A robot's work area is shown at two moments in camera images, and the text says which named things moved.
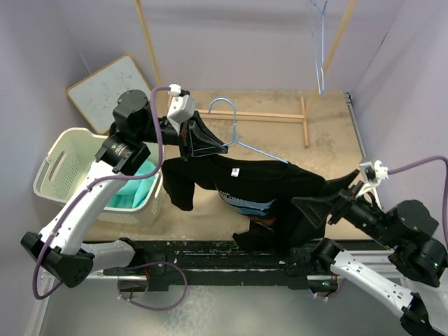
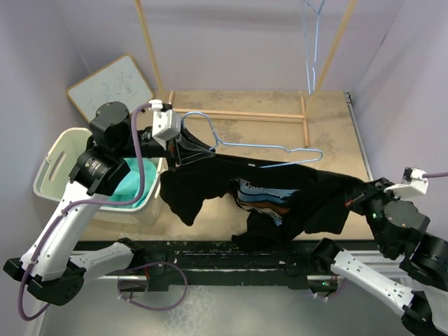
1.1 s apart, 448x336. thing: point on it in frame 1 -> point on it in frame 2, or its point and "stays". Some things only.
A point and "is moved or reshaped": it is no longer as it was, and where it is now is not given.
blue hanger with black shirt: [235, 140] -> [217, 141]
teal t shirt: [134, 192] stays
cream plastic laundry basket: [73, 150] stays
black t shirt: [264, 192] is moved or reshaped
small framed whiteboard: [97, 94] stays
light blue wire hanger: [318, 22] -> [311, 92]
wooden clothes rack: [302, 115] stays
